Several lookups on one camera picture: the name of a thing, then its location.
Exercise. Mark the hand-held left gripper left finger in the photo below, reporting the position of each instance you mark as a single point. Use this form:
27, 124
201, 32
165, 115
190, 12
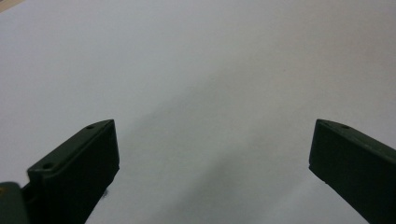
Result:
74, 174

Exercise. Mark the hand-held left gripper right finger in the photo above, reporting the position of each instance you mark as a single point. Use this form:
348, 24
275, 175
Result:
355, 165

